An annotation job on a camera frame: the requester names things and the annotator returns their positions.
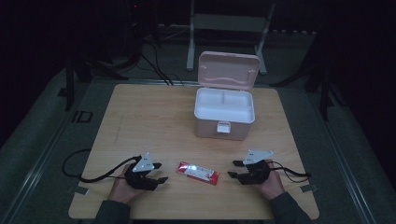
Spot pink storage box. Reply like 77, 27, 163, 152
193, 50, 262, 142

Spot white tray insert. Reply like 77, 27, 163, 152
194, 87, 256, 125

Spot person's right hand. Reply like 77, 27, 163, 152
252, 159, 286, 201

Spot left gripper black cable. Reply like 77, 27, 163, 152
62, 147, 143, 184

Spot person's left hand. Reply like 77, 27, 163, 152
107, 162, 148, 205

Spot red and white snack packet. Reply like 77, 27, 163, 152
176, 161, 220, 187

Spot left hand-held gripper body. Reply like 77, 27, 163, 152
123, 151, 161, 191

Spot white metal stand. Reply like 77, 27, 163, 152
185, 0, 277, 76

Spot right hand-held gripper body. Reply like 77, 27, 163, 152
237, 149, 275, 186

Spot black floor cables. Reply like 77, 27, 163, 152
135, 39, 185, 87

